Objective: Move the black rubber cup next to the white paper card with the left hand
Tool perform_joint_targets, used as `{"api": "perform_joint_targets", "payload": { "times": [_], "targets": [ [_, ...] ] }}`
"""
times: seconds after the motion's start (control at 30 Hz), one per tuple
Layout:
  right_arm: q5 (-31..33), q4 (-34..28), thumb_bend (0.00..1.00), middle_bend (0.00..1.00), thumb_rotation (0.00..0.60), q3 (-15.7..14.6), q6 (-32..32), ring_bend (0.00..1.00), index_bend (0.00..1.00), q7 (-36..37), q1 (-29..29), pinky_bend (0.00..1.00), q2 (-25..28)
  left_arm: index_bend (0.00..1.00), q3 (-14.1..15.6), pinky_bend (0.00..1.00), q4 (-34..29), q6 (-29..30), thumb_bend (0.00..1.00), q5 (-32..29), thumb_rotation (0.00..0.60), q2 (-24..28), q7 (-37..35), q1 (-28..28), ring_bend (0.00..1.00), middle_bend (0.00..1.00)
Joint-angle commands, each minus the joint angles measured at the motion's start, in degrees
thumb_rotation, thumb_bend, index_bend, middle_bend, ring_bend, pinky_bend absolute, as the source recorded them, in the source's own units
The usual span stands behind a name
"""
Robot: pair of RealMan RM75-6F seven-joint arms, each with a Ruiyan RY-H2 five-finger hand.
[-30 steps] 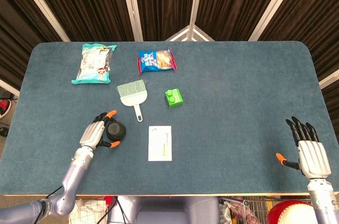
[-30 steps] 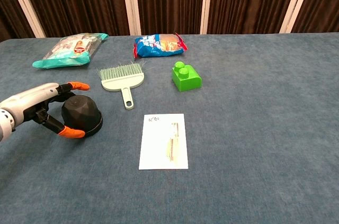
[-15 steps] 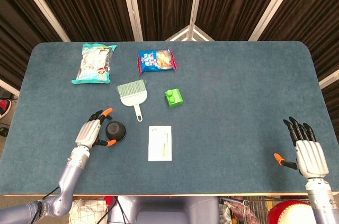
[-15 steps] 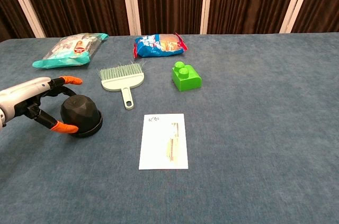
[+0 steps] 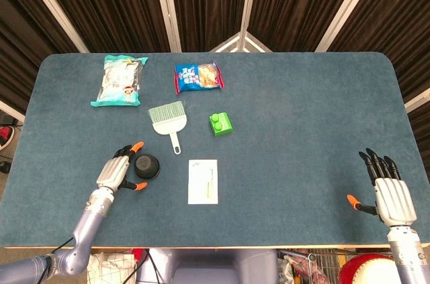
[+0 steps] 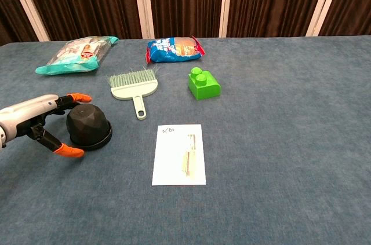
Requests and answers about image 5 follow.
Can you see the white partition side rail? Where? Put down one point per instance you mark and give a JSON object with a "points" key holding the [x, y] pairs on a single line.
{"points": [[11, 111], [418, 100]]}

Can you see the blue felt table cover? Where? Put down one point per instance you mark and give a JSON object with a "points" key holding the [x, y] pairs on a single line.
{"points": [[302, 129]]}

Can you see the upside-down black bowl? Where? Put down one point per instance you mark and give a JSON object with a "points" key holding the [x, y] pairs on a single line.
{"points": [[147, 164]]}

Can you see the cardboard box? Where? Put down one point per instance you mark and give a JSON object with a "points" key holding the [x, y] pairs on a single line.
{"points": [[116, 250]]}

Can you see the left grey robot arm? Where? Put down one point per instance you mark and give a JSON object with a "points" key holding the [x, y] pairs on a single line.
{"points": [[85, 230]]}

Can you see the red round drum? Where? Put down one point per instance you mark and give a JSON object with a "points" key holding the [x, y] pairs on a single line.
{"points": [[369, 270]]}

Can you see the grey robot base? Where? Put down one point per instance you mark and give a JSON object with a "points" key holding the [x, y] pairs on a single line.
{"points": [[215, 267]]}

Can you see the red and black shoe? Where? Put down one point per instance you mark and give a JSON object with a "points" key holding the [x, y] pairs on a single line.
{"points": [[6, 134]]}

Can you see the blue bread package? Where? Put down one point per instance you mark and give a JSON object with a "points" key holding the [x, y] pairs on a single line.
{"points": [[198, 77]]}

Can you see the green toy building block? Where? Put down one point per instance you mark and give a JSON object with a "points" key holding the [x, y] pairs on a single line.
{"points": [[223, 128]]}

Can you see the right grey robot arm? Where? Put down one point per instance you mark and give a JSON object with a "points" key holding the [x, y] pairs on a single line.
{"points": [[406, 253]]}

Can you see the pale green hand brush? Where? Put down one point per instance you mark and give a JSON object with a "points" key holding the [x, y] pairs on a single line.
{"points": [[169, 124]]}

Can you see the white checked bag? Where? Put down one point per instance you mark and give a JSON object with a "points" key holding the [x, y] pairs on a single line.
{"points": [[111, 270]]}

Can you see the white partition frame post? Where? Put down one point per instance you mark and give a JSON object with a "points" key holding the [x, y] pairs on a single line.
{"points": [[50, 2], [350, 5], [248, 5], [168, 5]]}

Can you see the teal snack bag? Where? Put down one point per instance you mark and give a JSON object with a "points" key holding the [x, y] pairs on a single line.
{"points": [[119, 79]]}

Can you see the white paper packet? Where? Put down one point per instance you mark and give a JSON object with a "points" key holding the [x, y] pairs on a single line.
{"points": [[198, 186]]}

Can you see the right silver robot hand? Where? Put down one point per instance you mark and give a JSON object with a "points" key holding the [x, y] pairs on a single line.
{"points": [[393, 201]]}

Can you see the dark brown curtain panel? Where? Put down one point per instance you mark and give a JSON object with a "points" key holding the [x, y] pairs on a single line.
{"points": [[295, 2], [208, 2], [20, 29], [403, 22], [107, 5]]}

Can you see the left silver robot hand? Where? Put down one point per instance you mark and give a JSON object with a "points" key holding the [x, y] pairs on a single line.
{"points": [[112, 171]]}

